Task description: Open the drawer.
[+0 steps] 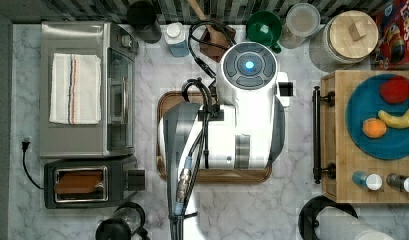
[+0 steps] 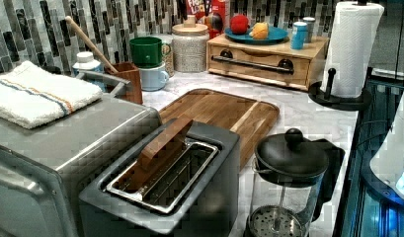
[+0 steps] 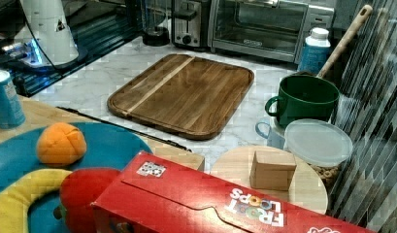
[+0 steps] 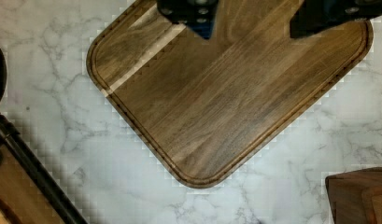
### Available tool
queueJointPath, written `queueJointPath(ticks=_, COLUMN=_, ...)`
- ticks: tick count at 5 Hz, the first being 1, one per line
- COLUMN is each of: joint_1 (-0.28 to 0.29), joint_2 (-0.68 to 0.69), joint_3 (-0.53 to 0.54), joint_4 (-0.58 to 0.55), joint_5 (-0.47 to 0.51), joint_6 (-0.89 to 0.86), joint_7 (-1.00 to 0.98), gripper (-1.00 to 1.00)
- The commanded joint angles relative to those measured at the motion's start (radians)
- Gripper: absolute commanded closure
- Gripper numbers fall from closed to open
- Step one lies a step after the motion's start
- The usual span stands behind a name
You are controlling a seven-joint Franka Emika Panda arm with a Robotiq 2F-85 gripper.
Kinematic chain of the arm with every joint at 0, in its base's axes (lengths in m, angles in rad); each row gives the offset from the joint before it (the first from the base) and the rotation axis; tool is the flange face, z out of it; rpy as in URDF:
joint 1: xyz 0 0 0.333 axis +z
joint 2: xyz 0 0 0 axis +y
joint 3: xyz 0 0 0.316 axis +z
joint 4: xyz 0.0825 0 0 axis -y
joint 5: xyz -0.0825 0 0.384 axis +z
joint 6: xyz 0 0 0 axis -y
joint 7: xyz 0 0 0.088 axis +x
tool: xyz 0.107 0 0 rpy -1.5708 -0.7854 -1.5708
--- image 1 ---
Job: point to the black drawer handle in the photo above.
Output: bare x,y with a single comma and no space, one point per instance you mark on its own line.
317,100

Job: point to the wooden drawer cabinet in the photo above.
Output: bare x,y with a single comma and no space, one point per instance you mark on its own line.
339,152

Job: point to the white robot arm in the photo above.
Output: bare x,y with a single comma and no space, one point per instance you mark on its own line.
236,123

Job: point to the wooden serving tray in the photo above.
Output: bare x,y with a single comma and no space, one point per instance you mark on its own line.
212,176

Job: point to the brown wooden utensil holder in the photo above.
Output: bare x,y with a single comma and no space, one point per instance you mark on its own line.
215,40

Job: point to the blue bottle white cap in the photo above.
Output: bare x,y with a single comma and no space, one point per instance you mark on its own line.
175,37

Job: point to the wooden spoon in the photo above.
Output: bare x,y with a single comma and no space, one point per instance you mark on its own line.
195,6

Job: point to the green mug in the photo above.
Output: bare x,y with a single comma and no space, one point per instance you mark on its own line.
265,27

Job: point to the black slot toaster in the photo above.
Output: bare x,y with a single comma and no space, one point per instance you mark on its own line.
121,179

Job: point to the black cylindrical canister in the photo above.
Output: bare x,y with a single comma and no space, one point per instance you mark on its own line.
143,18

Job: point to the stainless toaster oven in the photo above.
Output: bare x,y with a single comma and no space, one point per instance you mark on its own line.
117,48

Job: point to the striped white dish towel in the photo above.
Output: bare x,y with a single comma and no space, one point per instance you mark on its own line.
75,89

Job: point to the toast slice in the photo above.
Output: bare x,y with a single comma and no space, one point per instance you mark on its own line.
78,182

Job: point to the clear jar translucent lid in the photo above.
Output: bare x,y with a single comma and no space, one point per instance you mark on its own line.
302,21

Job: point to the black paper towel holder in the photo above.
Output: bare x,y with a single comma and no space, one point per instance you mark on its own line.
307,221

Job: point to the blue plate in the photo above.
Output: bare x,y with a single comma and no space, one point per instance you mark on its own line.
364,103

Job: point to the paper towel roll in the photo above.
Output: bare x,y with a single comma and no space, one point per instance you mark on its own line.
335,224

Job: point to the glass jar wooden lid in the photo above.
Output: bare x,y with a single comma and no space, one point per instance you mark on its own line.
345,40

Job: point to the orange fruit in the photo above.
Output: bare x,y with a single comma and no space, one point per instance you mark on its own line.
374,128

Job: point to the blue spice shaker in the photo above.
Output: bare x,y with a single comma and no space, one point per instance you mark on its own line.
370,181

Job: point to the red apple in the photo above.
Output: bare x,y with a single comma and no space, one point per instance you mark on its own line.
395,90

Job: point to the yellow banana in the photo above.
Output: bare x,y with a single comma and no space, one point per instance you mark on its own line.
396,122

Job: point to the dark spice shaker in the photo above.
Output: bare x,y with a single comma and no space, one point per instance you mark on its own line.
398,181

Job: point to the red cereal box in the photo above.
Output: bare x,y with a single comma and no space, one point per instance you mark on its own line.
392,50

